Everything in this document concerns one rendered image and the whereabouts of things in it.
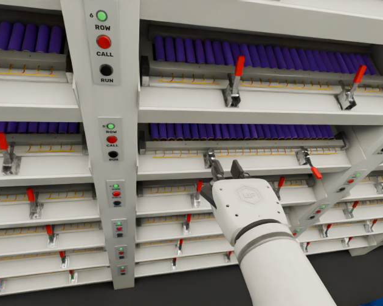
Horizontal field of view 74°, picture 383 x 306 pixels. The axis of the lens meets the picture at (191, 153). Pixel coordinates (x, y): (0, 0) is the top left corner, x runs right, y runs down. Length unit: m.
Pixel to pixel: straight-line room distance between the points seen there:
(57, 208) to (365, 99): 0.82
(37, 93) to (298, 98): 0.50
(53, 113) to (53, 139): 0.15
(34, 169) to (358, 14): 0.66
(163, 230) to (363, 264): 1.37
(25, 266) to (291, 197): 0.97
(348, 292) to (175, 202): 1.29
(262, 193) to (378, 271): 1.65
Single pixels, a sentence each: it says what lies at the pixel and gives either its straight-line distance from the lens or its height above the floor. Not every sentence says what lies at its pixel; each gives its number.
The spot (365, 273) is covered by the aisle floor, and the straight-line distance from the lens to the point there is 1.96.
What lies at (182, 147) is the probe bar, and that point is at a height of 0.96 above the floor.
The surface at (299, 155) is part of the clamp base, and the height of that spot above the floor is 0.94.
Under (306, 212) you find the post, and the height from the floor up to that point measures 0.65.
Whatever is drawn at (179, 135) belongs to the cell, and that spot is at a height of 0.96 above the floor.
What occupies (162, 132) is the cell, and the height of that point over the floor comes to 0.97.
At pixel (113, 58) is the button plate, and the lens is 0.41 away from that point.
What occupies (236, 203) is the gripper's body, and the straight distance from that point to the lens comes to 0.40.
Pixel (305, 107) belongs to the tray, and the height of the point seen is 1.11.
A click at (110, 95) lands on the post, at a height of 1.14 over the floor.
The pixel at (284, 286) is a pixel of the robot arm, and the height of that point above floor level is 1.13.
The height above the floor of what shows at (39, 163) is 0.93.
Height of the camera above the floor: 1.40
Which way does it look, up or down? 47 degrees down
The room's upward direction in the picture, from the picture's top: 14 degrees clockwise
